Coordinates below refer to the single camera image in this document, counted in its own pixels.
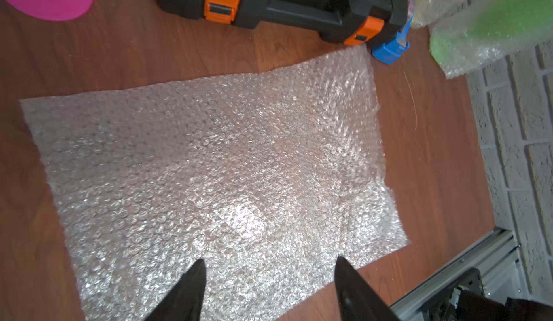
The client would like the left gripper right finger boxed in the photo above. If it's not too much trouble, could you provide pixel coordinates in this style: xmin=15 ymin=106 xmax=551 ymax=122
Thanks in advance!
xmin=334 ymin=256 xmax=400 ymax=321

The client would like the bubble wrap stack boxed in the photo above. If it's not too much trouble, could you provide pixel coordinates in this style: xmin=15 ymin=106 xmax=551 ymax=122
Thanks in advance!
xmin=21 ymin=47 xmax=408 ymax=320

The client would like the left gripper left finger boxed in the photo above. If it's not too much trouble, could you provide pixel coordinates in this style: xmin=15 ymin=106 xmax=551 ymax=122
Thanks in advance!
xmin=145 ymin=259 xmax=207 ymax=321

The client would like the green plastic wine glass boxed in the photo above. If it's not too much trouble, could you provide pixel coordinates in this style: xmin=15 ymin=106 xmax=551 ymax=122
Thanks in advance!
xmin=430 ymin=0 xmax=552 ymax=63

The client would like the blue tape dispenser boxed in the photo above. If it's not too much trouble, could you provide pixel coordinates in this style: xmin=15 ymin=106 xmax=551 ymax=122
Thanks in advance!
xmin=372 ymin=0 xmax=416 ymax=65

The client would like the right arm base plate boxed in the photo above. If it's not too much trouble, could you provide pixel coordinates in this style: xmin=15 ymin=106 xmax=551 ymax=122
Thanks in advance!
xmin=421 ymin=268 xmax=485 ymax=321

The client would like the black plastic tool case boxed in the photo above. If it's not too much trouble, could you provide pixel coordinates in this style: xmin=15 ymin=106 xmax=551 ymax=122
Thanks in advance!
xmin=156 ymin=0 xmax=409 ymax=47

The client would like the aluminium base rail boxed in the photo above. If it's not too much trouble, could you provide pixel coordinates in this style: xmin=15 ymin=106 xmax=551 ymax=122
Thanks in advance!
xmin=391 ymin=228 xmax=529 ymax=320

